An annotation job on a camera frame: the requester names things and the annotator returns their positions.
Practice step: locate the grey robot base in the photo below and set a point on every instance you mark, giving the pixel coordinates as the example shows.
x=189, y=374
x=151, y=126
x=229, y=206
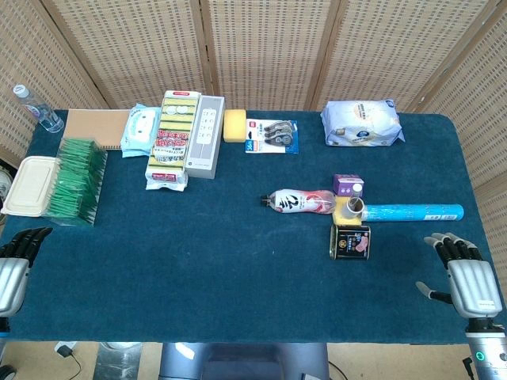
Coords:
x=245, y=362

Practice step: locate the clear bottle with white cap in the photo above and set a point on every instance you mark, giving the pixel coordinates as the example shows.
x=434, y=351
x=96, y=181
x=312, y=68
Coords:
x=358, y=190

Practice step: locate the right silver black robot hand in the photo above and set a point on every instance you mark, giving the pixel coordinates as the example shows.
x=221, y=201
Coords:
x=473, y=287

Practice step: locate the correction tape blister pack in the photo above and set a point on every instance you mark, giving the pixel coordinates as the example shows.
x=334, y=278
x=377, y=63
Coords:
x=273, y=136

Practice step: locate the clear box of green packets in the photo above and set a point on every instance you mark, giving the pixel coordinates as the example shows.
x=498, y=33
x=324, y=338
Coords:
x=77, y=182

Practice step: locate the beige lidded food container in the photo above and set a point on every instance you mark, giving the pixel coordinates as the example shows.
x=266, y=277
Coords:
x=29, y=186

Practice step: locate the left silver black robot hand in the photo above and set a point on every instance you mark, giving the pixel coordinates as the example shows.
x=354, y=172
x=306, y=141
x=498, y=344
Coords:
x=12, y=277

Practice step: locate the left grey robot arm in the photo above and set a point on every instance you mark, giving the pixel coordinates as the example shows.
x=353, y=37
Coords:
x=2, y=330

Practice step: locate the brown spiral notebook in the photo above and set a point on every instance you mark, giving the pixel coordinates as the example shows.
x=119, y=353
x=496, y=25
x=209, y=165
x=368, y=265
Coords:
x=95, y=128

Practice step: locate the white power strip box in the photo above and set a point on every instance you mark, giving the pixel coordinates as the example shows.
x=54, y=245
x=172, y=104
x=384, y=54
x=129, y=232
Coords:
x=206, y=138

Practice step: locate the small yellow sponge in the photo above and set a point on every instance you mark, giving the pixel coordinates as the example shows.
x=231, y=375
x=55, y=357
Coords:
x=337, y=219

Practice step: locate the clear plastic water bottle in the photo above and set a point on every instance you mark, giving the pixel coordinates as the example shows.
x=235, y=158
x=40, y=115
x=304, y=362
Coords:
x=37, y=109

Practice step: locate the yellow sponge multipack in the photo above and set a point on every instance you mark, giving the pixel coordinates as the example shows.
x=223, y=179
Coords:
x=171, y=146

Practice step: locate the white lint roller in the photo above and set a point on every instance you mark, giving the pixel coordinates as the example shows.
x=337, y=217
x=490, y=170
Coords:
x=348, y=214

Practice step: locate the light blue wet wipes pack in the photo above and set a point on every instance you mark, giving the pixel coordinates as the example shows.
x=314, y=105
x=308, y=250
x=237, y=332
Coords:
x=138, y=130

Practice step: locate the black luncheon meat can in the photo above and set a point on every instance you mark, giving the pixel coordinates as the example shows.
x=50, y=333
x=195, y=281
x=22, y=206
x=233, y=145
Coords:
x=350, y=242

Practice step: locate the dark blue table mat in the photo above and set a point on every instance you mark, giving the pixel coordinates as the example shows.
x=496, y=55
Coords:
x=198, y=277

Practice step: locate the bamboo folding screen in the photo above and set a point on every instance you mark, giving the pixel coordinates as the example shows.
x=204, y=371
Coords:
x=269, y=51

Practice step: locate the large yellow sponge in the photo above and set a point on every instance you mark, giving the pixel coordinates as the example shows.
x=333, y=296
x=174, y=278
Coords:
x=234, y=126

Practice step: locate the pink labelled drink bottle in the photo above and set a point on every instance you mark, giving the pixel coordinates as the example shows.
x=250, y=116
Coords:
x=295, y=202

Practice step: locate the small purple box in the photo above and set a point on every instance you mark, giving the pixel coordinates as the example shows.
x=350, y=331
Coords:
x=342, y=185

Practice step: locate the white blue tissue pack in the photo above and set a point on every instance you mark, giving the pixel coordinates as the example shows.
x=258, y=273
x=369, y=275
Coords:
x=360, y=122

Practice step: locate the blue rolled tube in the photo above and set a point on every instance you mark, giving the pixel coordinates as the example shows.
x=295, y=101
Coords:
x=412, y=212

